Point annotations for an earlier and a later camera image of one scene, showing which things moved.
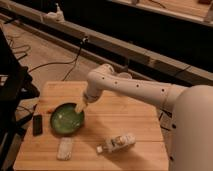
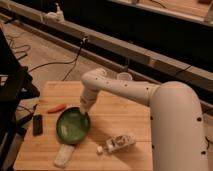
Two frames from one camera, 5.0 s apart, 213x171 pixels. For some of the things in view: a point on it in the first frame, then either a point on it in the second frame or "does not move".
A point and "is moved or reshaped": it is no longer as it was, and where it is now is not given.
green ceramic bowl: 65,121 is moved or reshaped
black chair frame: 17,88 does not move
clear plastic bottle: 116,143 does not move
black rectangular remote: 37,125 does not move
